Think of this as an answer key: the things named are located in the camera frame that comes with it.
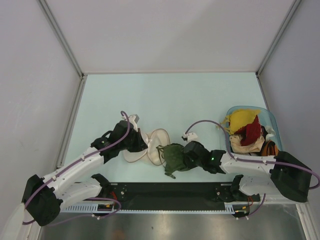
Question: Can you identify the round beige mesh laundry bag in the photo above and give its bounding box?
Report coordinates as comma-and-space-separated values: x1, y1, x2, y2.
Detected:
122, 128, 171, 166

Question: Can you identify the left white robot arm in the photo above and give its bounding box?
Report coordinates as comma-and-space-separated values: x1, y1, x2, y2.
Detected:
22, 120, 148, 227

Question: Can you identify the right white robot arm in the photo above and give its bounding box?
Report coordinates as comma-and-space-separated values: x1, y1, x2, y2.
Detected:
183, 141, 312, 203

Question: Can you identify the beige garment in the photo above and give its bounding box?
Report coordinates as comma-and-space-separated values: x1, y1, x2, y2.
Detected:
229, 135, 265, 154

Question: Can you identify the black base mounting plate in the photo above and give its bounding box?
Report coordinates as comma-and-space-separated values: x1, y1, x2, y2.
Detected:
82, 181, 261, 211

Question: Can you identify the yellow garment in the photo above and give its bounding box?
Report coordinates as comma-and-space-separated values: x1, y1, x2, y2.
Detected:
220, 108, 261, 135

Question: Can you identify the red lace garment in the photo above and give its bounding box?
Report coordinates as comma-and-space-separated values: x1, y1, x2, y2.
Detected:
237, 115, 261, 146

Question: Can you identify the orange black garment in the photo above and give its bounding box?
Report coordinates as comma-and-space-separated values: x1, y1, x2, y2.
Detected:
259, 140, 279, 157

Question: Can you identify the translucent blue plastic basket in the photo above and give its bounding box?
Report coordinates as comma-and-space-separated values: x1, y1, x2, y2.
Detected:
224, 106, 282, 156

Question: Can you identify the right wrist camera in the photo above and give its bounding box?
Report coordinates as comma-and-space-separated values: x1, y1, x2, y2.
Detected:
181, 132, 199, 143

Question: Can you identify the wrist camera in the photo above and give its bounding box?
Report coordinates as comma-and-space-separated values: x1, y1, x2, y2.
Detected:
121, 114, 140, 132
181, 132, 199, 143

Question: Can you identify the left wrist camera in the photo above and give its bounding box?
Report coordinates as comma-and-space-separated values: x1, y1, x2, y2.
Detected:
121, 114, 140, 132

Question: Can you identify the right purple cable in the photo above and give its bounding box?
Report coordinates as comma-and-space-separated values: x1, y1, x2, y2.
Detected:
184, 120, 320, 221

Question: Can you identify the purple cable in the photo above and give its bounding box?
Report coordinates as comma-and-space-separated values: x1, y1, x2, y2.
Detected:
21, 110, 131, 227
184, 120, 320, 221

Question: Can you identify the white slotted cable duct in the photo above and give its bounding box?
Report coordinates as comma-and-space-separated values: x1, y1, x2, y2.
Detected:
61, 202, 250, 215

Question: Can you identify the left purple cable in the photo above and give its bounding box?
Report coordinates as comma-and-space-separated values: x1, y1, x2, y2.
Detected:
21, 110, 131, 227

